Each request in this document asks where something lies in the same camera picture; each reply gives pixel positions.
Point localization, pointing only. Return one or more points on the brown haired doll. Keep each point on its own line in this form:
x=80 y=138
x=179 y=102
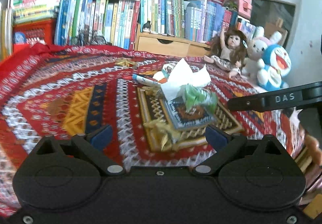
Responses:
x=228 y=51

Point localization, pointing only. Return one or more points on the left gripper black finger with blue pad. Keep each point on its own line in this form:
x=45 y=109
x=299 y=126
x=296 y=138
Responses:
x=226 y=147
x=89 y=147

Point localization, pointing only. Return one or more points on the row of books on organizer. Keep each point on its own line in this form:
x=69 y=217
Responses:
x=195 y=20

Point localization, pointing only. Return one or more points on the miniature black bicycle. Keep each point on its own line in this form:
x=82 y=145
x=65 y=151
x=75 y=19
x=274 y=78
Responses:
x=86 y=39

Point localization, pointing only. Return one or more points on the wooden drawer organizer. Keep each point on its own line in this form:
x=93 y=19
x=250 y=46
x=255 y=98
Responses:
x=169 y=45

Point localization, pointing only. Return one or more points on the stack of books on crate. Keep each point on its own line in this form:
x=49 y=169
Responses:
x=34 y=10

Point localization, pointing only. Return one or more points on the blue Doraemon plush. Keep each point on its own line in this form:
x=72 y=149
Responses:
x=273 y=66

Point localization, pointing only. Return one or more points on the white blue marker pen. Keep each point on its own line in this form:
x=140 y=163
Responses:
x=145 y=81

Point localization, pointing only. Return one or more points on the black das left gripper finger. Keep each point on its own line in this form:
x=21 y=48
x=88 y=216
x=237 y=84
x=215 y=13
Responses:
x=301 y=97

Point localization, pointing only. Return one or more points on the row of upright books left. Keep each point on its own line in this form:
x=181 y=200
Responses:
x=116 y=20

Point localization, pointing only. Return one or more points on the red patterned tablecloth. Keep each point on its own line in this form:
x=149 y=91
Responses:
x=48 y=90

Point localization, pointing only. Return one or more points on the white pink bunny plush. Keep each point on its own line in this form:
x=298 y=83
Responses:
x=255 y=50

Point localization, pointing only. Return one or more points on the small black figurine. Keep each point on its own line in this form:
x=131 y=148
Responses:
x=147 y=27

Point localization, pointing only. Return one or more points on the gold candy wrapper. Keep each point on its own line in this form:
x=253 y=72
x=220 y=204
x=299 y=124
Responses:
x=161 y=136

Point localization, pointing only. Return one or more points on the white tissue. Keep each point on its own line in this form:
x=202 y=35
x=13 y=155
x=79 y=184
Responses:
x=180 y=76

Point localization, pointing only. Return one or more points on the gold wrapper far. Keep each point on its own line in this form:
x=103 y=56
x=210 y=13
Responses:
x=126 y=63

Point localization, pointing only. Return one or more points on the red plastic crate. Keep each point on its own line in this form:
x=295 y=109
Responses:
x=42 y=31

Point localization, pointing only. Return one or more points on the green plastic wrapper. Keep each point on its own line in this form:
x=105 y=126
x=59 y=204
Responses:
x=197 y=96

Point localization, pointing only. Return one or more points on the patterned square coaster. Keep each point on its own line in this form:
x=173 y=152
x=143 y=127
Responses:
x=177 y=116

